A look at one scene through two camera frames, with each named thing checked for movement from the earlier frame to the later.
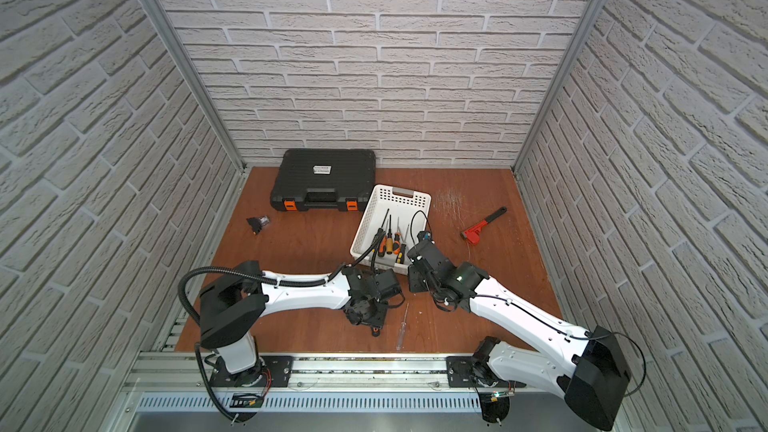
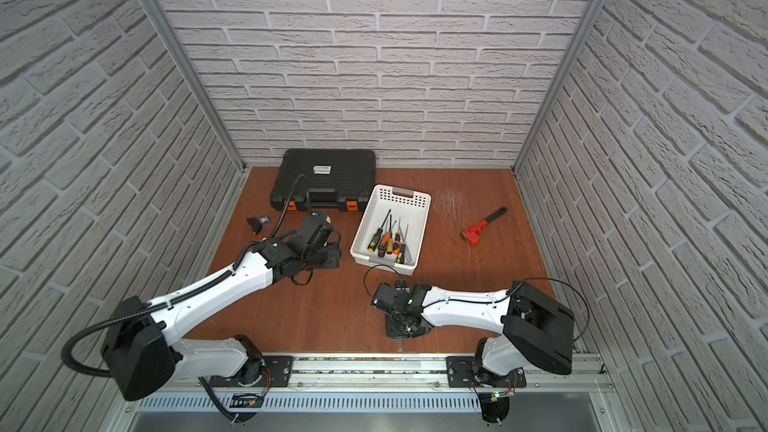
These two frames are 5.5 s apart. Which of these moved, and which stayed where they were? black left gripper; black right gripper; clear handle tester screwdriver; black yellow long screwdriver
Moved: black right gripper; black left gripper
Stayed: clear handle tester screwdriver; black yellow long screwdriver
